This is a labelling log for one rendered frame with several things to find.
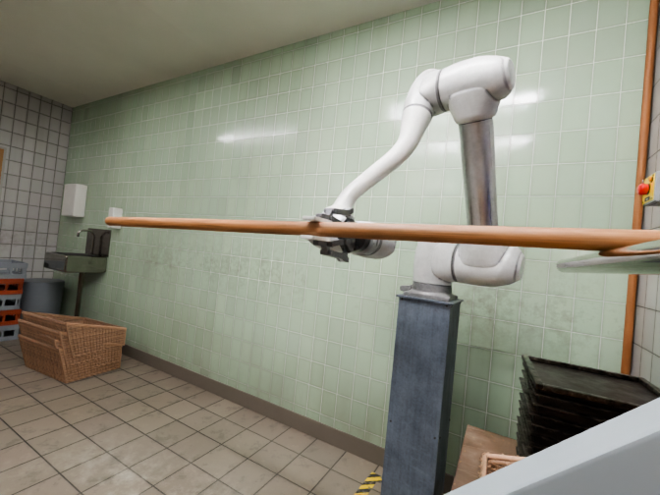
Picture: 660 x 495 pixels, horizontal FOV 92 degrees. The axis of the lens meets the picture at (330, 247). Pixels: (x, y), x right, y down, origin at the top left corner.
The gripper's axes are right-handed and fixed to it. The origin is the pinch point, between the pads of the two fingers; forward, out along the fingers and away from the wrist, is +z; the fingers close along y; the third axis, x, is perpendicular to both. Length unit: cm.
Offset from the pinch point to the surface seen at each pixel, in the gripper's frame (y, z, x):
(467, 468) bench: 61, -44, -29
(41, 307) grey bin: 90, -86, 382
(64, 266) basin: 41, -79, 323
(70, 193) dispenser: -32, -104, 392
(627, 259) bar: 2.5, 14.9, -44.3
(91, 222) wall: -3, -115, 363
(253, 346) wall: 76, -118, 118
